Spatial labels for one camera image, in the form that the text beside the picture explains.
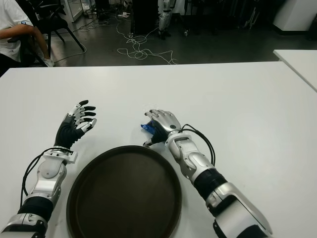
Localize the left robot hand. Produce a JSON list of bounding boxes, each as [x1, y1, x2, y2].
[[53, 100, 98, 150]]

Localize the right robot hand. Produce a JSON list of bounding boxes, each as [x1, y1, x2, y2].
[[142, 109, 183, 147]]

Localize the blue Oreo cookie pack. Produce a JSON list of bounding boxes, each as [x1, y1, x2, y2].
[[140, 120, 157, 134]]

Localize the dark brown round tray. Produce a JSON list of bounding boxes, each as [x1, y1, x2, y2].
[[66, 145, 183, 238]]

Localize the standing silver humanoid robot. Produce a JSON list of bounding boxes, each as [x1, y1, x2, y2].
[[158, 0, 177, 40]]

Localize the black floor cabinet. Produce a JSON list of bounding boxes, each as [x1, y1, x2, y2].
[[132, 0, 159, 35]]

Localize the black chair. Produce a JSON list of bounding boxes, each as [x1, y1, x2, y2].
[[21, 0, 86, 66]]

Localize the seated person white shirt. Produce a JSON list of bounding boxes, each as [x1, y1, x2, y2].
[[0, 0, 55, 77]]

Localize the white glass-front cabinet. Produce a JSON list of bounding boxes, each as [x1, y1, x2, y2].
[[60, 0, 84, 23]]

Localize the white side table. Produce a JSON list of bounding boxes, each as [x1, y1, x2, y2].
[[273, 49, 317, 92]]

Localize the white black-based cabinet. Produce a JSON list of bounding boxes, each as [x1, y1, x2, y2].
[[272, 0, 317, 32]]

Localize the right arm black cables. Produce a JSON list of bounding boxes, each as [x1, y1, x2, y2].
[[180, 123, 215, 166]]

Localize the arm black cables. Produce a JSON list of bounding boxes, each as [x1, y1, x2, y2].
[[21, 148, 74, 202], [180, 123, 215, 166]]

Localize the left arm black cables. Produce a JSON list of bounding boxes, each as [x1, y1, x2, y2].
[[21, 148, 74, 202]]

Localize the tangled white floor cable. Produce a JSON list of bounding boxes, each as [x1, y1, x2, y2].
[[116, 13, 178, 65]]

